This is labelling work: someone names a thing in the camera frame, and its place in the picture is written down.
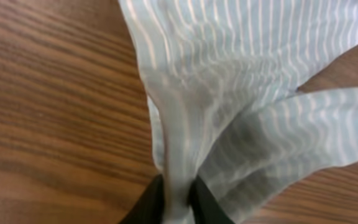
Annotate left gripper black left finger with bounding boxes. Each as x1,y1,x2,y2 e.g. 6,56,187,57
119,175,164,224

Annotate light blue striped pants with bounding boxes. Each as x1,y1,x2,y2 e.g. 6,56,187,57
119,0,358,223

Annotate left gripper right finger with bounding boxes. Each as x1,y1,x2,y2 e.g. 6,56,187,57
188,176,234,224

